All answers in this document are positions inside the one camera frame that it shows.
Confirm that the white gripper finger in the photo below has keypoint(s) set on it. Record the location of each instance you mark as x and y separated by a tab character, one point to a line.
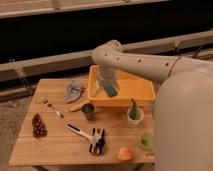
116	86
96	88

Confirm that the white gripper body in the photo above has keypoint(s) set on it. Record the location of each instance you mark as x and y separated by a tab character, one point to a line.
107	76

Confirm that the white handled brush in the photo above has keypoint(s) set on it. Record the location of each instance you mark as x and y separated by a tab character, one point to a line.
93	139

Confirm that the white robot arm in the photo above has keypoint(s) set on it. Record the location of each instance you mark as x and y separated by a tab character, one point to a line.
183	114

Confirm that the teal sponge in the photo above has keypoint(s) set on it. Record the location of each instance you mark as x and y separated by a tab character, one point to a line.
110	90

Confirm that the yellow plastic bin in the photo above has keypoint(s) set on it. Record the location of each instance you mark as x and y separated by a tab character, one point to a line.
131	87

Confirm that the dark metal cup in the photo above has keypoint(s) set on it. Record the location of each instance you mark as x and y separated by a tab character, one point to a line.
88	110

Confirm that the grey crumpled cloth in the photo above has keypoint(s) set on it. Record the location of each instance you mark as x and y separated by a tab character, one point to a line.
73	91

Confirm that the yellow banana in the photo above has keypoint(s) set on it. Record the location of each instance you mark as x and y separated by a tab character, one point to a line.
78	106

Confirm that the green vegetable in cup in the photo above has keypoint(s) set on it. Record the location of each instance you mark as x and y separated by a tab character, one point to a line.
133	110

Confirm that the white cup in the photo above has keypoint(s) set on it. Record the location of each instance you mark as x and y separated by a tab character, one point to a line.
140	117

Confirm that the silver fork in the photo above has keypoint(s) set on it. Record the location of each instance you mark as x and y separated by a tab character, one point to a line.
49	104

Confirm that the wooden table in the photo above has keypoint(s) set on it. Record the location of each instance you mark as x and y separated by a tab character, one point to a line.
61	146

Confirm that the black white striped cloth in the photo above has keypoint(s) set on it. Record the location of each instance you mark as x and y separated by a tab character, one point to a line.
97	147

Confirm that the green bowl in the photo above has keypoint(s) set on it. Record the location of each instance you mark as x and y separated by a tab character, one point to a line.
146	141

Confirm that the orange apple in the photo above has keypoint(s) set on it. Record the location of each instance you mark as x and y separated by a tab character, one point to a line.
125	154

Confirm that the bunch of dark grapes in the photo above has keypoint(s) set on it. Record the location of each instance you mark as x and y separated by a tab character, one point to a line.
39	128

